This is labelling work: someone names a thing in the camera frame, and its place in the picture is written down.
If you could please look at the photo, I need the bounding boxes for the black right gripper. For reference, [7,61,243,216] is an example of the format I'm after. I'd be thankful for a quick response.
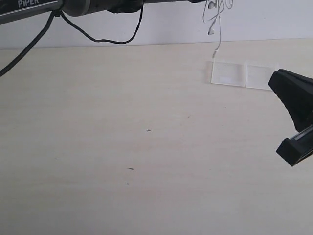
[268,69,313,166]

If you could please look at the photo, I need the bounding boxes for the white wired earphones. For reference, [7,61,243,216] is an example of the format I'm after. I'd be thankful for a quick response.
[202,0,234,59]

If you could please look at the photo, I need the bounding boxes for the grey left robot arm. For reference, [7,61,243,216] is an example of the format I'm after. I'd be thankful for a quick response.
[0,0,166,24]

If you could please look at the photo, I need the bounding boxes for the clear plastic storage case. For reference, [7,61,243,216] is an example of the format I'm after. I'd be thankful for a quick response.
[209,59,279,91]

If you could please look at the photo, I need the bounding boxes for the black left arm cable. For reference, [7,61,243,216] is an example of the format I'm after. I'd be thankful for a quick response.
[0,3,144,77]

